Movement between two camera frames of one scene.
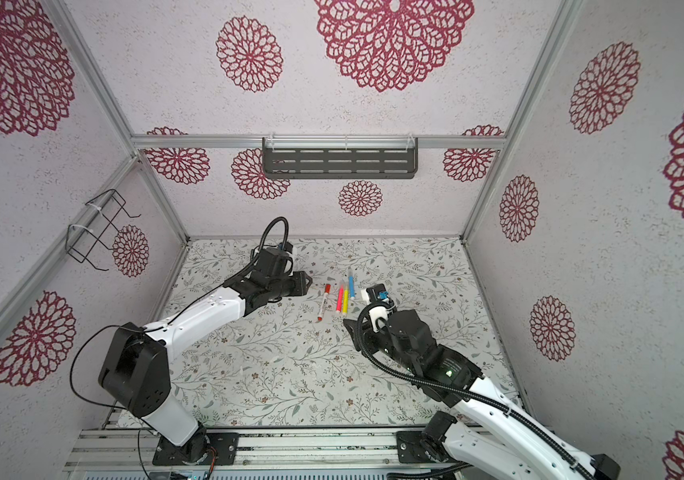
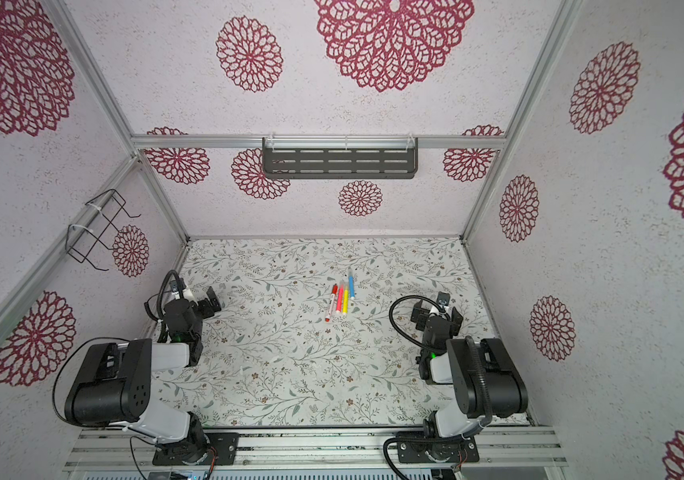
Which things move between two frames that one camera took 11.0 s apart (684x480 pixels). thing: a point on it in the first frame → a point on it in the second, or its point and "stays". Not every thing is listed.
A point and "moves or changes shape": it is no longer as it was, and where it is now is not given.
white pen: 326,293 moves or changes shape
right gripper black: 369,341 → 422,316
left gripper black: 300,283 → 215,304
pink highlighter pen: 340,296 stays
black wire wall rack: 81,239 stays
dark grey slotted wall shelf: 339,157 stays
